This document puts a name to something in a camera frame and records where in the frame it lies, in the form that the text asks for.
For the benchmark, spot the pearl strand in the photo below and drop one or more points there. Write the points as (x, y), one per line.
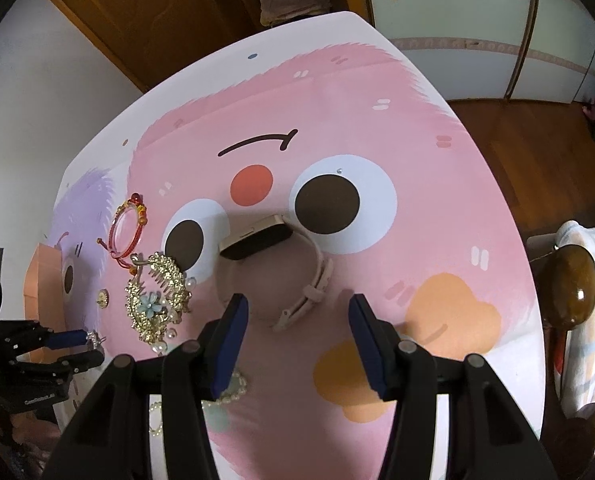
(155, 417)

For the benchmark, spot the folded pink cloths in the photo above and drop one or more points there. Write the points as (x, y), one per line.
(292, 5)

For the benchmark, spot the cartoon printed tablecloth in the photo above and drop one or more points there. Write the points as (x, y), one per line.
(327, 125)

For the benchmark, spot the gold pearl hair comb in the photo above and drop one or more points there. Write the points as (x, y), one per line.
(152, 305)

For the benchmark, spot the gold stud earring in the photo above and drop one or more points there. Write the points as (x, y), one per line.
(102, 298)

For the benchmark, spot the wooden wardrobe door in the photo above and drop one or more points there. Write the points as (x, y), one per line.
(147, 15)

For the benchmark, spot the pink storage box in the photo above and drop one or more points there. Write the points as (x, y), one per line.
(42, 285)

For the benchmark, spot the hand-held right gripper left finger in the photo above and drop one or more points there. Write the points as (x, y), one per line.
(232, 340)

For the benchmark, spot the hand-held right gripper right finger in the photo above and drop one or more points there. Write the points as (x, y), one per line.
(370, 345)

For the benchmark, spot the pale green sliding wardrobe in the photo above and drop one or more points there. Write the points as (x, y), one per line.
(452, 5)

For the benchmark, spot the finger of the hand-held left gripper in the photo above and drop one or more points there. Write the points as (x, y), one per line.
(84, 360)
(69, 338)

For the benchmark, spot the pink smartwatch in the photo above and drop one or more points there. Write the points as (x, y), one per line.
(257, 235)

